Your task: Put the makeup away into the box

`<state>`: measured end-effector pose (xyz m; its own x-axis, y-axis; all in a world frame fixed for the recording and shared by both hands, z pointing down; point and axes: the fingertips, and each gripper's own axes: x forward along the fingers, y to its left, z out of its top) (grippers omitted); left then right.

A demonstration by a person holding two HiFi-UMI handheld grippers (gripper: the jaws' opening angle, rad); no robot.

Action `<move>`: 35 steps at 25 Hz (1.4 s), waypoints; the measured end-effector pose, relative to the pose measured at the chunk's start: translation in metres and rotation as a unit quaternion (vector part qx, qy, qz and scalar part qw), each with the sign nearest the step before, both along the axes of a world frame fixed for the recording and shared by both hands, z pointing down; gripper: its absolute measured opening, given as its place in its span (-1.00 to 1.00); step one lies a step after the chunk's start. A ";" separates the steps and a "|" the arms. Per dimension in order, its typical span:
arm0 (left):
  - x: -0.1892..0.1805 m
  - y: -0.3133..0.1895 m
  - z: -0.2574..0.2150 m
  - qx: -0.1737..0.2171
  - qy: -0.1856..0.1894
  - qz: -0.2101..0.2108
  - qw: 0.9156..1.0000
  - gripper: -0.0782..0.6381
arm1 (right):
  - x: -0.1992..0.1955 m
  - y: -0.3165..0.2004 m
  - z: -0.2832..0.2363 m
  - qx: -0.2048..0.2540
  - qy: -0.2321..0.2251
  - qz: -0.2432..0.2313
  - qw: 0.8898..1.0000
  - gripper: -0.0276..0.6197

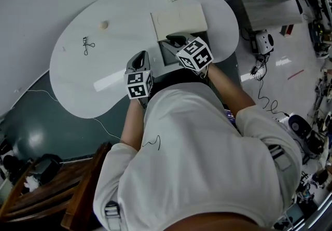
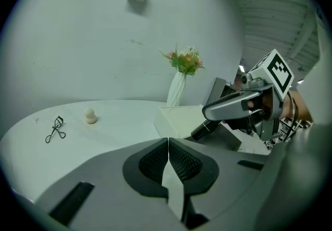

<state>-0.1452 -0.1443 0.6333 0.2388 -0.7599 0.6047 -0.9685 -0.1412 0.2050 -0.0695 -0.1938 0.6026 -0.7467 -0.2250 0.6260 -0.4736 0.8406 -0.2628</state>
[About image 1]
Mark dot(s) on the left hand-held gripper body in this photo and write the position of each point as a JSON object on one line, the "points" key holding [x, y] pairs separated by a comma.
{"points": [[137, 84]]}

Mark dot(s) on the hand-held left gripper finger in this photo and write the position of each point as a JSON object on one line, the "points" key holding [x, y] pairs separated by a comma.
{"points": [[146, 61], [131, 60]]}

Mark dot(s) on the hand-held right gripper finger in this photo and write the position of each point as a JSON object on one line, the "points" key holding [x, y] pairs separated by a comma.
{"points": [[180, 36], [173, 46]]}

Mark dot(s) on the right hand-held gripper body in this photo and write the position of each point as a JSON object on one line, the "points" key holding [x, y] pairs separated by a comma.
{"points": [[194, 53]]}

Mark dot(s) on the cream box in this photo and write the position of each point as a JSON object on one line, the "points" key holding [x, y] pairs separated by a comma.
{"points": [[179, 18]]}

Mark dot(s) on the small round beige object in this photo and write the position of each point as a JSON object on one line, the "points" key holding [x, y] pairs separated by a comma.
{"points": [[103, 25]]}

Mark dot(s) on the black metal eyelash curler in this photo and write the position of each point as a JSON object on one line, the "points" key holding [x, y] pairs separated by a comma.
{"points": [[86, 46]]}

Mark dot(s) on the person's right forearm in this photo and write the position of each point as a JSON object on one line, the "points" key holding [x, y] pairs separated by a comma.
{"points": [[228, 87]]}

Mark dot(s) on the person's left forearm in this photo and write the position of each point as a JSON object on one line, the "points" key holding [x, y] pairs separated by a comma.
{"points": [[133, 126]]}

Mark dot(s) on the white kidney-shaped table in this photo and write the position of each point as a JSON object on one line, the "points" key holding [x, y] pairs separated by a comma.
{"points": [[116, 56]]}

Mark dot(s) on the white round robot device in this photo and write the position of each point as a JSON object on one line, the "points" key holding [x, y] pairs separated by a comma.
{"points": [[265, 41]]}

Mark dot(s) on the person's white shirt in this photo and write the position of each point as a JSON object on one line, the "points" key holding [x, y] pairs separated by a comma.
{"points": [[194, 160]]}

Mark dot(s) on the black office chair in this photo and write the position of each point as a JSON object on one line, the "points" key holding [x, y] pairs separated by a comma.
{"points": [[48, 169]]}

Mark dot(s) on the white and navy round device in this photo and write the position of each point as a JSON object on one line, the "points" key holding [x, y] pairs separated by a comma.
{"points": [[298, 124]]}

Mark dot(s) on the brown wooden stair railing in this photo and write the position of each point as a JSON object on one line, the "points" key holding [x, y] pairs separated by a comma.
{"points": [[64, 193]]}

